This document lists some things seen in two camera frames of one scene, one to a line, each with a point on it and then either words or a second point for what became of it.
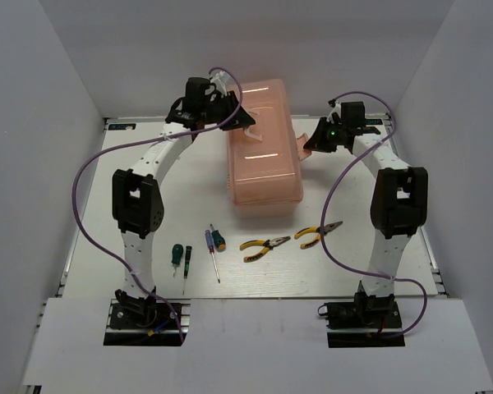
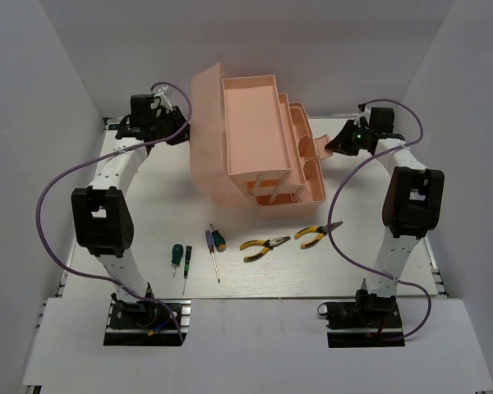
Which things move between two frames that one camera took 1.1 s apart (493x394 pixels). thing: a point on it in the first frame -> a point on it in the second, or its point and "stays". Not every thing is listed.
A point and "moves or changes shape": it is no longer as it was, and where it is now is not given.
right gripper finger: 320,140 -> 339,144
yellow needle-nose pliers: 317,230 stays
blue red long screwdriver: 211,247 stays
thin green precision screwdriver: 186,265 stays
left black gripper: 241,119 -> 177,116
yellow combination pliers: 269,245 stays
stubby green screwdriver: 177,252 stays
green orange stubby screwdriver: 218,240 stays
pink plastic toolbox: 264,176 moves or changes shape
